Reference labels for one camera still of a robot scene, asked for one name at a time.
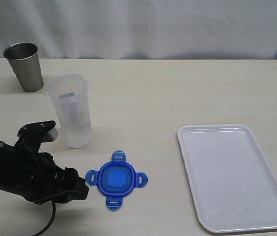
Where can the blue four-tab container lid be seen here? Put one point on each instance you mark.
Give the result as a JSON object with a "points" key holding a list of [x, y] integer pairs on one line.
{"points": [[116, 179]]}

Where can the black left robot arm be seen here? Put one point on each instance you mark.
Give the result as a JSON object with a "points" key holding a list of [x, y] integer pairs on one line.
{"points": [[7, 164]]}

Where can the clear plastic container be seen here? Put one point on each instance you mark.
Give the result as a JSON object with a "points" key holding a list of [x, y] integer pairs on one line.
{"points": [[69, 96]]}

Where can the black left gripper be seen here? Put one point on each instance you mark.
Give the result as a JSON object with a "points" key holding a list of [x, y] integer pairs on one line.
{"points": [[39, 180]]}

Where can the white plastic tray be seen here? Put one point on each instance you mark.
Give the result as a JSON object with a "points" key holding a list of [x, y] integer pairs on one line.
{"points": [[232, 184]]}

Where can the stainless steel cup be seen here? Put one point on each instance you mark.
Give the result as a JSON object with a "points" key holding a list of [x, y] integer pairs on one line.
{"points": [[24, 61]]}

